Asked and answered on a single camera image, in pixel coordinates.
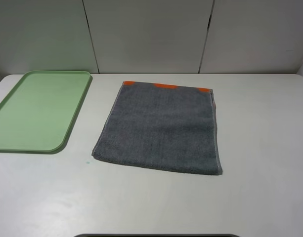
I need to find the grey towel with orange patches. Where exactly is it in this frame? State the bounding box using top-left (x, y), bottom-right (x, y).
top-left (92, 81), bottom-right (222, 175)

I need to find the light green plastic tray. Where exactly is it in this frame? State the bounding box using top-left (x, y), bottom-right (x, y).
top-left (0, 71), bottom-right (91, 154)

